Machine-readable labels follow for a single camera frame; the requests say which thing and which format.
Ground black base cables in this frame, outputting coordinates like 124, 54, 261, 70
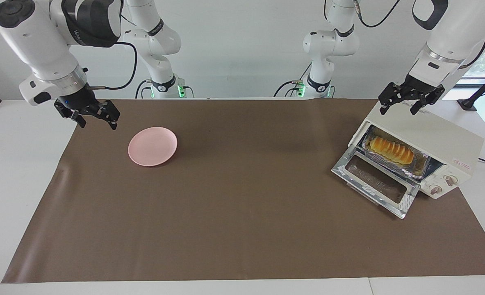
273, 61, 313, 98
135, 79, 194, 99

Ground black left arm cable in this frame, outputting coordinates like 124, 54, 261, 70
355, 0, 485, 70

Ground black left base cables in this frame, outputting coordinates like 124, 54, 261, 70
273, 61, 313, 98

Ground black angled camera stand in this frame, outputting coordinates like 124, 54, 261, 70
458, 66, 485, 111

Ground golden ridged bread loaf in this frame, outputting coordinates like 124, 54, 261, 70
369, 136, 415, 166

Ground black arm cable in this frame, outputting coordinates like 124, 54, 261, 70
355, 0, 485, 70
87, 16, 138, 91

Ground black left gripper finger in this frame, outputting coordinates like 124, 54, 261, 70
410, 85, 446, 115
379, 83, 403, 115

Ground aluminium foil baking tray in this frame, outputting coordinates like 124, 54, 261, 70
361, 125, 431, 179

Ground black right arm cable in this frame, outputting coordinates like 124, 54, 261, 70
87, 16, 138, 91

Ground cream toaster oven body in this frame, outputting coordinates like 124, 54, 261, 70
348, 100, 485, 200

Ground pink round plate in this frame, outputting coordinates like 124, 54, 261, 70
128, 127, 178, 167

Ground black right base cables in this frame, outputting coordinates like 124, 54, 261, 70
135, 79, 194, 99

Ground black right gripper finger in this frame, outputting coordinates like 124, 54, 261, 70
55, 102, 87, 128
91, 100, 121, 131

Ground brown table mat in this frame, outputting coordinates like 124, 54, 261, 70
1, 98, 485, 284

